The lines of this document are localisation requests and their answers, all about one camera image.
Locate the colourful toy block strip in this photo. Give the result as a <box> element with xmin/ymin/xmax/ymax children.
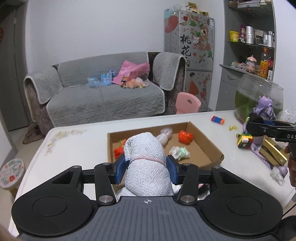
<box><xmin>211</xmin><ymin>115</ymin><xmax>225</xmax><ymax>125</ymax></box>

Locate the blue toy castle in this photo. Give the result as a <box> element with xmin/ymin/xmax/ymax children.
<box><xmin>87</xmin><ymin>70</ymin><xmax>115</xmax><ymax>88</ymax></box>

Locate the gold box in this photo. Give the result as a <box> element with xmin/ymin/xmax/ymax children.
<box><xmin>259</xmin><ymin>137</ymin><xmax>288</xmax><ymax>166</ymax></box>

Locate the grey covered sofa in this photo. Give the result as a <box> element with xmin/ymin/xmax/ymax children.
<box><xmin>23</xmin><ymin>52</ymin><xmax>186</xmax><ymax>133</ymax></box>

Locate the pink plastic chair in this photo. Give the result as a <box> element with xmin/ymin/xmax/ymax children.
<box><xmin>175</xmin><ymin>92</ymin><xmax>201</xmax><ymax>114</ymax></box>

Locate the floral round stool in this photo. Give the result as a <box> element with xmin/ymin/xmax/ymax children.
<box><xmin>0</xmin><ymin>159</ymin><xmax>26</xmax><ymax>190</ymax></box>

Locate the white waffle towel roll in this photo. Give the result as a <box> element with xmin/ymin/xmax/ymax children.
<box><xmin>116</xmin><ymin>132</ymin><xmax>174</xmax><ymax>199</ymax></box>

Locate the lego brick block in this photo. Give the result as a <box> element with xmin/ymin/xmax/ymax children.
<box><xmin>236</xmin><ymin>133</ymin><xmax>253</xmax><ymax>149</ymax></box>

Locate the pink plastic bag on sofa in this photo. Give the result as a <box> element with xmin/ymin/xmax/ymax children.
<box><xmin>112</xmin><ymin>60</ymin><xmax>150</xmax><ymax>85</ymax></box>

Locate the glass fish bowl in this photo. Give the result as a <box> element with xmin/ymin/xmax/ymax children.
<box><xmin>235</xmin><ymin>74</ymin><xmax>283</xmax><ymax>122</ymax></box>

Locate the brown cardboard tray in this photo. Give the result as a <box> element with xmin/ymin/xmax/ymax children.
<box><xmin>107</xmin><ymin>121</ymin><xmax>225</xmax><ymax>186</ymax></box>

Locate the decorated refrigerator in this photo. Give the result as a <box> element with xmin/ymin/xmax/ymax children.
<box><xmin>164</xmin><ymin>10</ymin><xmax>215</xmax><ymax>112</ymax></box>

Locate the yellow plastic piece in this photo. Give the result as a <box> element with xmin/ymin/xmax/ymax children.
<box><xmin>229</xmin><ymin>126</ymin><xmax>238</xmax><ymax>131</ymax></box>

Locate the grey shelf cabinet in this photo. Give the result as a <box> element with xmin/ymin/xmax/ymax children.
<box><xmin>216</xmin><ymin>1</ymin><xmax>275</xmax><ymax>110</ymax></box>

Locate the plush toy on sofa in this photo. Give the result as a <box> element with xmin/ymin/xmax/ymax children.
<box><xmin>120</xmin><ymin>77</ymin><xmax>149</xmax><ymax>89</ymax></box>

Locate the dark door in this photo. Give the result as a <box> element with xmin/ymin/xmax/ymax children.
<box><xmin>1</xmin><ymin>1</ymin><xmax>30</xmax><ymax>131</ymax></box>

